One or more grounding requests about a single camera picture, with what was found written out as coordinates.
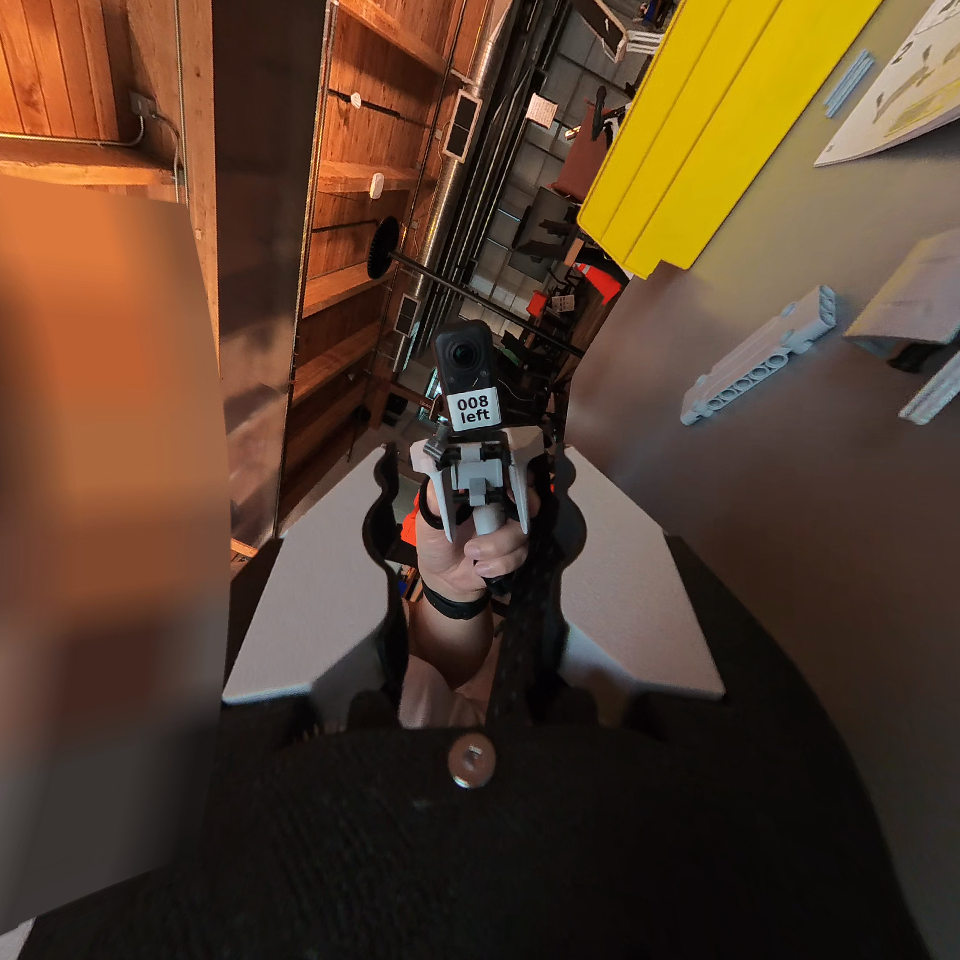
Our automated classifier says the grey toy panel with holes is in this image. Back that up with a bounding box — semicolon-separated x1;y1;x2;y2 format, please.
680;285;837;427

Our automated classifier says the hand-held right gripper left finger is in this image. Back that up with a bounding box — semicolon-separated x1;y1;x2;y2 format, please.
222;441;412;710

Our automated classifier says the person's left forearm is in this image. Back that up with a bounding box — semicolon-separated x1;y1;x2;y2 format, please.
408;600;500;693

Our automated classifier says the silver ventilation duct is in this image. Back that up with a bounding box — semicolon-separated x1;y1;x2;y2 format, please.
390;0;526;361

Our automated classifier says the light blue toy beam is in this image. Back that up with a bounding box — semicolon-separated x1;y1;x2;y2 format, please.
822;48;877;120

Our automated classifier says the black wristband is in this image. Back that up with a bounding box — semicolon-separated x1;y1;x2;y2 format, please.
420;577;490;622

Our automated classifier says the yellow plastic bin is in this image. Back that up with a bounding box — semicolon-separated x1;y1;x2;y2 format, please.
577;0;886;280

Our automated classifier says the light grey toy beam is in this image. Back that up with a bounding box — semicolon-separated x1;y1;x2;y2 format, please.
898;348;960;426

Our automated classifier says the black round fan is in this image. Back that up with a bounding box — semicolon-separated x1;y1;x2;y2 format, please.
366;216;402;280

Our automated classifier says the person's left hand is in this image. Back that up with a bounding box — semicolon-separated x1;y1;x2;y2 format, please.
414;465;554;601

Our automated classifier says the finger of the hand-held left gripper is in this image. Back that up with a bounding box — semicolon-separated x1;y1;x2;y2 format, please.
411;446;456;543
502;427;552;536

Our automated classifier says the person's pale shirt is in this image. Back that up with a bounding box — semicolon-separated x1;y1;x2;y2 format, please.
397;660;498;730

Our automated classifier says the black metal pole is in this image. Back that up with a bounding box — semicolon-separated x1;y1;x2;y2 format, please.
388;251;585;357

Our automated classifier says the curved grey toy piece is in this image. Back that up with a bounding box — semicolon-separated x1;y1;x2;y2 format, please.
843;228;960;372

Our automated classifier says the brown board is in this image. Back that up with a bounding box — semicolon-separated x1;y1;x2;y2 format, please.
551;105;612;204

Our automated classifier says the toy instruction booklet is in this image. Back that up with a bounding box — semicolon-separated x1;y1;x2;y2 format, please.
813;0;960;168

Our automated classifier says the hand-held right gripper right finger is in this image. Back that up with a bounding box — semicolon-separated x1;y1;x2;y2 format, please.
528;444;727;710

